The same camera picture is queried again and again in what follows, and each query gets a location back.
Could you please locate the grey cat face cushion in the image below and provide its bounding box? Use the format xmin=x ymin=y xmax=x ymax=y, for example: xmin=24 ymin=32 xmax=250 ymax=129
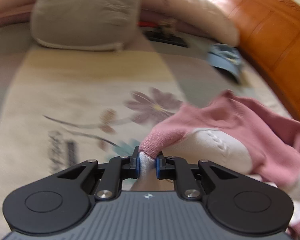
xmin=30 ymin=0 xmax=140 ymax=51

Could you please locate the floral cream rolled quilt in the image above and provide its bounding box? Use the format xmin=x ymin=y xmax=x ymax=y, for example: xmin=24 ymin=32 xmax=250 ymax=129
xmin=0 ymin=0 xmax=240 ymax=47

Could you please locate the wooden headboard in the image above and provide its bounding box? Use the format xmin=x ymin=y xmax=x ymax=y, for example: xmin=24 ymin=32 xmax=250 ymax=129
xmin=210 ymin=0 xmax=300 ymax=121

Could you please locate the black hair clip with flower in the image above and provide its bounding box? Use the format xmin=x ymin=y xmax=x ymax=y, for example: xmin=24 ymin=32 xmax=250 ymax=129
xmin=143 ymin=22 xmax=189 ymax=48

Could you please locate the pink and white knit sweater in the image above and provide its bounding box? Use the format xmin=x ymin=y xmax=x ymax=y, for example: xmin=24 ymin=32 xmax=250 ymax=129
xmin=132 ymin=90 xmax=300 ymax=238

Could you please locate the blue baseball cap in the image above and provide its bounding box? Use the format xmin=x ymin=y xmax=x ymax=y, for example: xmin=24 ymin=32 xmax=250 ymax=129
xmin=207 ymin=43 xmax=243 ymax=83

